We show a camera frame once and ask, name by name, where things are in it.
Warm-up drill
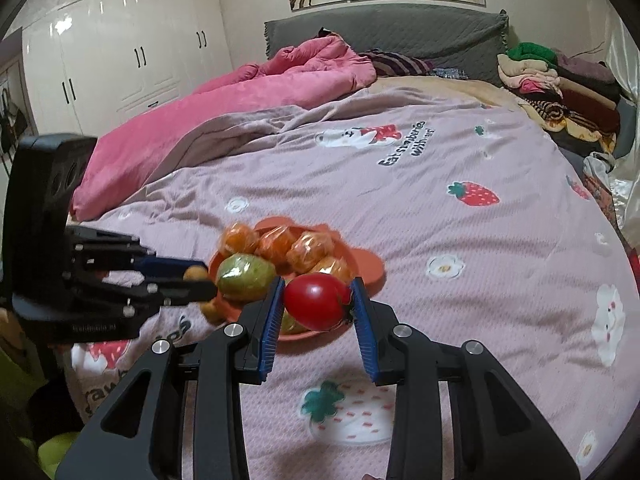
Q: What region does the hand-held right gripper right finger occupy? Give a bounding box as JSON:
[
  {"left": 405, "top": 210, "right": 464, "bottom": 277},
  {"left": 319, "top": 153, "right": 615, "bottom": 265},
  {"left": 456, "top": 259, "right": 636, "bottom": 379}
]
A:
[{"left": 349, "top": 276, "right": 581, "bottom": 480}]

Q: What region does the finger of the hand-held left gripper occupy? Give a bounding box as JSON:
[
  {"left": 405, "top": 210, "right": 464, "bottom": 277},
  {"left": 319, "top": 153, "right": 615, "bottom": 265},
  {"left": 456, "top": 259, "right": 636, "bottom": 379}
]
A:
[
  {"left": 67, "top": 225, "right": 208, "bottom": 283},
  {"left": 70, "top": 270, "right": 219, "bottom": 322}
]

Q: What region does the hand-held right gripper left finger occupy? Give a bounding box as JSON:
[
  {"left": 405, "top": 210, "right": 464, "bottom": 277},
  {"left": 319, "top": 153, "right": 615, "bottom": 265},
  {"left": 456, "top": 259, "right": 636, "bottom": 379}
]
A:
[{"left": 54, "top": 276, "right": 287, "bottom": 480}]

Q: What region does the red tomato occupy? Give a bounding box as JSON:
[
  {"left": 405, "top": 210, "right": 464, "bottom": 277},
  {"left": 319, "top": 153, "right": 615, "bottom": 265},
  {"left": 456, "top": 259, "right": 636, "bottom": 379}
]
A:
[{"left": 283, "top": 274, "right": 353, "bottom": 332}]

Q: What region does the plastic-wrapped green fruit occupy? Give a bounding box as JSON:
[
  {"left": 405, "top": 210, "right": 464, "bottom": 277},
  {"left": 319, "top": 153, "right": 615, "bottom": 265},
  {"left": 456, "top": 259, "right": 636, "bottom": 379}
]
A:
[
  {"left": 279, "top": 310, "right": 308, "bottom": 336},
  {"left": 216, "top": 253, "right": 277, "bottom": 302}
]

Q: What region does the orange-red plastic plate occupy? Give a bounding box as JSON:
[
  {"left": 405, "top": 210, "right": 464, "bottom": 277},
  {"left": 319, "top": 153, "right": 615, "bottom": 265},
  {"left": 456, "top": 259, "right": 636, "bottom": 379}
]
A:
[{"left": 207, "top": 216, "right": 386, "bottom": 343}]

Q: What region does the plastic-wrapped orange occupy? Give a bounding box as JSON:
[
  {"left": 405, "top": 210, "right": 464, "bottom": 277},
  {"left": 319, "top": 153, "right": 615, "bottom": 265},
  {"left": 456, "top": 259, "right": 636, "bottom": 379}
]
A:
[
  {"left": 256, "top": 227, "right": 297, "bottom": 267},
  {"left": 220, "top": 224, "right": 260, "bottom": 257},
  {"left": 287, "top": 232, "right": 332, "bottom": 273},
  {"left": 312, "top": 256, "right": 353, "bottom": 286}
]

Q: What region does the pink strawberry-print blanket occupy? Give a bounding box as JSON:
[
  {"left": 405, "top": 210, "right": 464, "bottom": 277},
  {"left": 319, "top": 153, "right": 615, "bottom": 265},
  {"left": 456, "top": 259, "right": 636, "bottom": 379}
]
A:
[{"left": 65, "top": 87, "right": 640, "bottom": 480}]

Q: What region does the pink duvet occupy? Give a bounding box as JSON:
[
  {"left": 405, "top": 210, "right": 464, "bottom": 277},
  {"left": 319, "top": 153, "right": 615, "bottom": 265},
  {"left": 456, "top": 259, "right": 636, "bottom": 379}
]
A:
[{"left": 70, "top": 35, "right": 378, "bottom": 221}]

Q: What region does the white glossy wardrobe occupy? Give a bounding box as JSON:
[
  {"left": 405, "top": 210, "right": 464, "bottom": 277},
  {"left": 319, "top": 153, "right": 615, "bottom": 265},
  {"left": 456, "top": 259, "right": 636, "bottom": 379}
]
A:
[{"left": 0, "top": 0, "right": 236, "bottom": 138}]

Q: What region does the green cushion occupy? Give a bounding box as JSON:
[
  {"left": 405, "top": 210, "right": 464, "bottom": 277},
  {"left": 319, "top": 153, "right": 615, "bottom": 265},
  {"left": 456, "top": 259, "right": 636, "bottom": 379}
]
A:
[{"left": 37, "top": 432, "right": 81, "bottom": 480}]

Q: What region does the beige bed sheet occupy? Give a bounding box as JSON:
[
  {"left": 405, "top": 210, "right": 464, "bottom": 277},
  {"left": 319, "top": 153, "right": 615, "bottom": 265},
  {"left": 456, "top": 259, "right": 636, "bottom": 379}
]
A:
[{"left": 375, "top": 75, "right": 531, "bottom": 112}]

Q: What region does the dark striped cloth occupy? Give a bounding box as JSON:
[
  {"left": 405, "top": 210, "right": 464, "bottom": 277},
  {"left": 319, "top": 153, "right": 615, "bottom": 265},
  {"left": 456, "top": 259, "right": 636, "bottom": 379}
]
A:
[{"left": 360, "top": 50, "right": 436, "bottom": 79}]

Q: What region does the grey quilted headboard cover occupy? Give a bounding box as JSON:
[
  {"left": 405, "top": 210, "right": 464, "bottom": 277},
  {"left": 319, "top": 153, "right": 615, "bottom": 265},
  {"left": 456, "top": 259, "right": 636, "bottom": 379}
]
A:
[{"left": 263, "top": 4, "right": 510, "bottom": 86}]

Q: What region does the stack of folded clothes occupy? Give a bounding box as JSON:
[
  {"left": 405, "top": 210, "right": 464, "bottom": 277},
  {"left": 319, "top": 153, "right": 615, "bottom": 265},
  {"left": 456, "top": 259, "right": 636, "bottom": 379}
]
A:
[{"left": 496, "top": 41, "right": 623, "bottom": 157}]

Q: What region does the cream satin curtain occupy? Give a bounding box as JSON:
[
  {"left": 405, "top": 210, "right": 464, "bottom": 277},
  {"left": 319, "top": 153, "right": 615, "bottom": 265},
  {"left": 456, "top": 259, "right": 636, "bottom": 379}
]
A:
[{"left": 582, "top": 5, "right": 640, "bottom": 261}]

